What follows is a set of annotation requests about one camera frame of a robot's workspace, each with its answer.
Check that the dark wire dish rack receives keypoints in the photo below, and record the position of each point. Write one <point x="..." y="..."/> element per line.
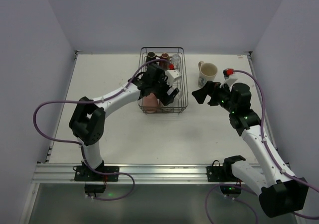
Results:
<point x="181" y="84"/>

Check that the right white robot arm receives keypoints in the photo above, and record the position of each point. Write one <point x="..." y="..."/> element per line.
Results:
<point x="278" y="189"/>

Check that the brown ceramic mug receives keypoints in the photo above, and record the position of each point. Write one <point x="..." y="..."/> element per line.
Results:
<point x="164" y="61"/>

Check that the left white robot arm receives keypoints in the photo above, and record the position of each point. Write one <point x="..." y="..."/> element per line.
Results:
<point x="88" y="120"/>

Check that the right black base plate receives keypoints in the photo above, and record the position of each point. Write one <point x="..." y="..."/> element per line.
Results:
<point x="218" y="172"/>

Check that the aluminium mounting rail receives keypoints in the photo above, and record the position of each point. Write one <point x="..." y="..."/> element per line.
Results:
<point x="53" y="173"/>

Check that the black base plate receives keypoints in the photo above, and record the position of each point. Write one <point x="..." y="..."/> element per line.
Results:
<point x="102" y="174"/>
<point x="218" y="172"/>

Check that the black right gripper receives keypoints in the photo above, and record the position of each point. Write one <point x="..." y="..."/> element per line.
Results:
<point x="211" y="93"/>

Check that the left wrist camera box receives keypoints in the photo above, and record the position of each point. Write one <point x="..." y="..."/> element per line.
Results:
<point x="173" y="74"/>

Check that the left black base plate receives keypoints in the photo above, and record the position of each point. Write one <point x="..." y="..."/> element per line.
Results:
<point x="102" y="174"/>

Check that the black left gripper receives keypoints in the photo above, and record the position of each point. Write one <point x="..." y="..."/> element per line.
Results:
<point x="166" y="94"/>

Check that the pink plastic cup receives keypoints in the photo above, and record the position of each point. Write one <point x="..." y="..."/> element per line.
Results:
<point x="150" y="103"/>

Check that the black ceramic mug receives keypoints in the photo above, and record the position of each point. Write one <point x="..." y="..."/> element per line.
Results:
<point x="152" y="58"/>

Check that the white floral mug orange inside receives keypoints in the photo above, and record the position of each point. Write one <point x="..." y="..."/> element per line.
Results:
<point x="175" y="101"/>

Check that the cream patterned large mug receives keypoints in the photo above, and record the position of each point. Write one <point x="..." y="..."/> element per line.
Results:
<point x="207" y="72"/>

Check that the clear glass cup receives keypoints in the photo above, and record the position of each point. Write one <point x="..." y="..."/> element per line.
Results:
<point x="176" y="61"/>

